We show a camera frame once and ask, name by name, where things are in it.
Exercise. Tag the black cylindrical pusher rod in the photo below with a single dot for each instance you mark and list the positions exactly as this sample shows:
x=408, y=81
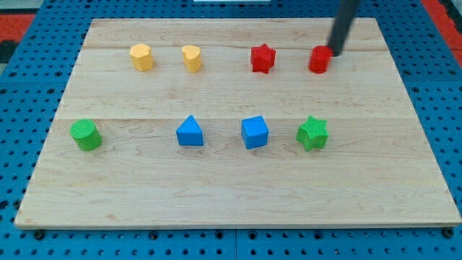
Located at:
x=342, y=23

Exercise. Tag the red star block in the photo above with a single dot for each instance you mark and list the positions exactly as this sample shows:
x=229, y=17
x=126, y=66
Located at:
x=262, y=58

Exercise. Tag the green star block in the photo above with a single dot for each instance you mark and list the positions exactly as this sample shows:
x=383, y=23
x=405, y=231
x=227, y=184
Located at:
x=313, y=134

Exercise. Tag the yellow heart block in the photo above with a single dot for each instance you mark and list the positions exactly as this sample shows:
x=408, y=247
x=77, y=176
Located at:
x=192, y=58

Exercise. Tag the red cylinder block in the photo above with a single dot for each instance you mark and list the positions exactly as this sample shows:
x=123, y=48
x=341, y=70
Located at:
x=320, y=59

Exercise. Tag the blue cube block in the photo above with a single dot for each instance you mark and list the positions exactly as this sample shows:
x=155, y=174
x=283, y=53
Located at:
x=254, y=132

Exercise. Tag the blue triangle block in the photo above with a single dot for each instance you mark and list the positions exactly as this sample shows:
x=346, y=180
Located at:
x=189, y=133

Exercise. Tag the yellow hexagon block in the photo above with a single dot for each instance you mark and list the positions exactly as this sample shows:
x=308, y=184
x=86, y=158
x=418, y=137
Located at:
x=141, y=57

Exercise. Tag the light wooden board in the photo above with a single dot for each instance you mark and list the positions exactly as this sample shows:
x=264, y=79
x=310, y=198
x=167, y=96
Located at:
x=375, y=171

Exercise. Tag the green cylinder block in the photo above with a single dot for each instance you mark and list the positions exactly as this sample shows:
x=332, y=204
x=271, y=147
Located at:
x=86, y=135

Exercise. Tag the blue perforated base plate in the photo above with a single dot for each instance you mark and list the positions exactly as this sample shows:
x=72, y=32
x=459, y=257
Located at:
x=34, y=80

